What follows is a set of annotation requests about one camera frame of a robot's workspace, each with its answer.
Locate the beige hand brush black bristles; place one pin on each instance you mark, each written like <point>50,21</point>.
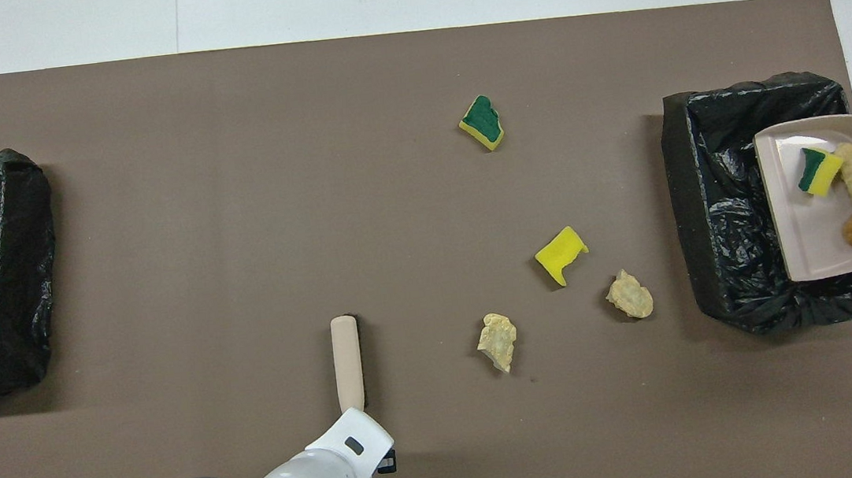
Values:
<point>347,358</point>

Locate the large green yellow sponge piece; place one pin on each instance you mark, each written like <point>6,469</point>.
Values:
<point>481,122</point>

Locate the beige plastic dustpan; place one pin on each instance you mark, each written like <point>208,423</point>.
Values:
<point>813,230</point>

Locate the small green yellow sponge piece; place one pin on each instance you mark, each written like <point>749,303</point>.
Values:
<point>819,170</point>

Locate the brown table mat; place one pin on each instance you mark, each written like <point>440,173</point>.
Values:
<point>229,172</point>

